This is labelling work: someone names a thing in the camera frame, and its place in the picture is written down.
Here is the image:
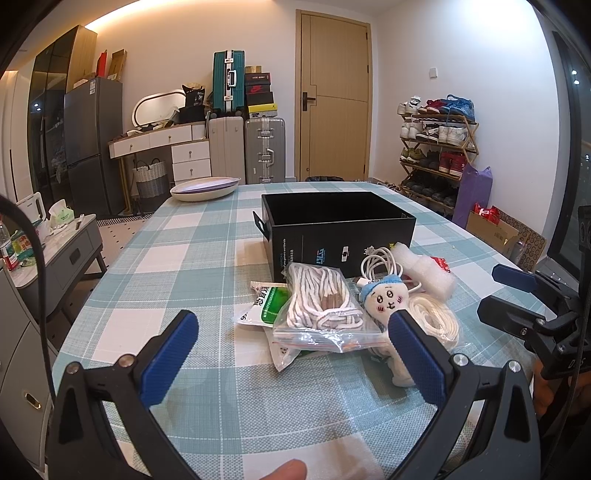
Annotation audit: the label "white plush doll blue hat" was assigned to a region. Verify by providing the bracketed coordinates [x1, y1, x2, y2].
[360, 274, 414, 388]

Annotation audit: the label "white charging cable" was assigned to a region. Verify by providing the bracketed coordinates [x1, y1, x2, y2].
[353, 245, 424, 296]

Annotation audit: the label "striped rope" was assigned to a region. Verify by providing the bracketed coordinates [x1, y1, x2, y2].
[271, 262, 394, 354]

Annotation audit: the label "white medicine packet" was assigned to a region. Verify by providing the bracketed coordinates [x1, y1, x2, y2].
[264, 328, 304, 372]

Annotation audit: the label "green medicine packet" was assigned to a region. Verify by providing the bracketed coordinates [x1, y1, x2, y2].
[233, 281, 290, 328]

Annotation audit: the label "red white balloon packet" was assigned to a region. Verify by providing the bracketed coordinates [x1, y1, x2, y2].
[433, 257, 451, 273]

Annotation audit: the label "person's left hand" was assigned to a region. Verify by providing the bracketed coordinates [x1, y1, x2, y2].
[262, 459, 308, 480]

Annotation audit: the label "cardboard box on floor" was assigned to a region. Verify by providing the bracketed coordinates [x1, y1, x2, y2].
[467, 208, 546, 272]

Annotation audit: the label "purple bag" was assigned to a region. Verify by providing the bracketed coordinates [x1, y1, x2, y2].
[452, 164, 493, 228]

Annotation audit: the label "wooden shoe rack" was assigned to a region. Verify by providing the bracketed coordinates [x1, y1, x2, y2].
[397, 94, 479, 218]

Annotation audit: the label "black cardboard box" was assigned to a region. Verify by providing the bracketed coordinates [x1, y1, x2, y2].
[253, 191, 416, 282]

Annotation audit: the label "grey side cabinet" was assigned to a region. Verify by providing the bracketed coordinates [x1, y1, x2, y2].
[8, 214, 110, 319]

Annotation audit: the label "plastic water bottle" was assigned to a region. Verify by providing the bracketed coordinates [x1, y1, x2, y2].
[0, 221, 18, 271]

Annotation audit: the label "tissue pack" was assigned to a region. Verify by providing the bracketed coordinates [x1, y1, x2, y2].
[49, 199, 74, 230]

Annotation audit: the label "woven laundry basket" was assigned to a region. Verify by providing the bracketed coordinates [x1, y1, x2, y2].
[133, 158, 169, 213]

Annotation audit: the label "silver suitcase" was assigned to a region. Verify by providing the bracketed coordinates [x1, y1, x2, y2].
[245, 117, 286, 184]

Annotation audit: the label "wooden door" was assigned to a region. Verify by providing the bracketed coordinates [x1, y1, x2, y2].
[295, 10, 373, 180]

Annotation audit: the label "oval white tray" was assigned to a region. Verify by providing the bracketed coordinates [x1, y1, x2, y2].
[170, 177, 239, 202]

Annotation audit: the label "stacked shoe boxes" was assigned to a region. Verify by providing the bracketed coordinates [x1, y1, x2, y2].
[245, 66, 277, 119]

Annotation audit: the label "beige suitcase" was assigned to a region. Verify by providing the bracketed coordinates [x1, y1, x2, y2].
[208, 116, 245, 184]

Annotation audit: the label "white drawer desk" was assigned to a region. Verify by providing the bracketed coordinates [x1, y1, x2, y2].
[108, 122, 212, 184]

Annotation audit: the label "dark grey refrigerator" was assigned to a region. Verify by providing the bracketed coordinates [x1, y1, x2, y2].
[64, 77, 125, 219]

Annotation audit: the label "teal suitcase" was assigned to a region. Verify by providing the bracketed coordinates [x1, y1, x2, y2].
[212, 50, 246, 116]

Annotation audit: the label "oval mirror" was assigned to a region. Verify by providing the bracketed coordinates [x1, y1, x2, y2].
[131, 89, 186, 127]

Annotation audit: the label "black glass cabinet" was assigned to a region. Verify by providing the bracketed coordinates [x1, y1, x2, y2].
[27, 26, 97, 208]

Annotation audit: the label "black cable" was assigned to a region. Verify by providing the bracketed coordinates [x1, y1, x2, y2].
[0, 194, 59, 416]

